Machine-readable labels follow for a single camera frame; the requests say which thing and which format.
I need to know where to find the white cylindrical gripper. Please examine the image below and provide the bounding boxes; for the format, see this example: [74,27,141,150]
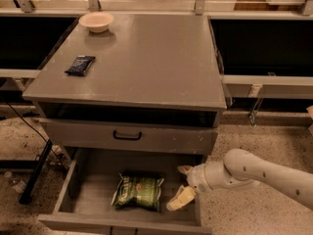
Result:
[166,164,207,212]

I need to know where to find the green jalapeno chip bag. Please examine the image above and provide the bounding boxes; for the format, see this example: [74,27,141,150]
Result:
[112,173,164,212]

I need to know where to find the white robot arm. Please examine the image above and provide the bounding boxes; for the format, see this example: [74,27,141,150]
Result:
[166,149,313,212]

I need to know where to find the closed grey top drawer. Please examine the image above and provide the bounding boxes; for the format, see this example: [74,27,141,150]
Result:
[40,118,217,155]

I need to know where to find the grey drawer cabinet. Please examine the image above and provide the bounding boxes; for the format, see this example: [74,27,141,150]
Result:
[22,13,228,171]

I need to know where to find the open grey middle drawer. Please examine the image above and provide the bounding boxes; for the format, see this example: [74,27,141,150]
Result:
[38,149,211,235]

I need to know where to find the dark blue snack bag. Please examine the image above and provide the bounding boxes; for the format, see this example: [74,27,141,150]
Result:
[66,56,96,76]

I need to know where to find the black table leg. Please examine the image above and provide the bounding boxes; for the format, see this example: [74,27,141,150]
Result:
[19,140,52,205]

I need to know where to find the clear plastic bottle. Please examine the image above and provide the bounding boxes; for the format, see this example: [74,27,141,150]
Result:
[4,171,26,194]

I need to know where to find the cream round bowl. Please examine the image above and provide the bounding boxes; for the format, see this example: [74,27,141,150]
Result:
[79,12,113,33]

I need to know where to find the black drawer handle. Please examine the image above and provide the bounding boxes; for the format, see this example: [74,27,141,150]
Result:
[112,130,142,141]

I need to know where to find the black cable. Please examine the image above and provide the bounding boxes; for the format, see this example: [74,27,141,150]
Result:
[0,78,67,171]

